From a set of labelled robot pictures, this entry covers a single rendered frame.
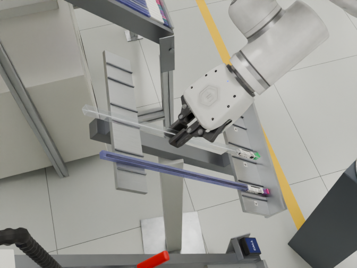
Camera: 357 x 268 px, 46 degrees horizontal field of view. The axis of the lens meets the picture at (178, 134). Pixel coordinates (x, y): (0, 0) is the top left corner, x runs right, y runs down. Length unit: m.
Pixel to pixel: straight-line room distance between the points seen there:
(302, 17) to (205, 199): 1.28
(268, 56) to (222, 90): 0.10
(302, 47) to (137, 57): 1.67
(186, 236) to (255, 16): 1.26
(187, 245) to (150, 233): 0.17
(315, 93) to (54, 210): 1.39
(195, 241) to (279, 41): 1.23
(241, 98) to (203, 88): 0.08
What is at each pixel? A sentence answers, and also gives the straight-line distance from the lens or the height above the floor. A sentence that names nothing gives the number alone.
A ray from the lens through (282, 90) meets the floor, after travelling 2.25.
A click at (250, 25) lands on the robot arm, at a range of 0.73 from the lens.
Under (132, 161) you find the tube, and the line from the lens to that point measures 0.83.
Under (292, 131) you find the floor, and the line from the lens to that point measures 2.12.
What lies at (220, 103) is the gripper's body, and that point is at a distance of 0.74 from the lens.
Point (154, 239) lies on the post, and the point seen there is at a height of 0.01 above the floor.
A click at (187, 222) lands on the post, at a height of 0.01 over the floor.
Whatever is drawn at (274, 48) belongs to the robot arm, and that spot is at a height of 1.23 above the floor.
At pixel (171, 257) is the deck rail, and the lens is 0.83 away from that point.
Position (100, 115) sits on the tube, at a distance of 0.66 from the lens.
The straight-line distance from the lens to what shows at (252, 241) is 1.02.
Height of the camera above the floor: 1.76
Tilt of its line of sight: 60 degrees down
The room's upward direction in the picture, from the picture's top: straight up
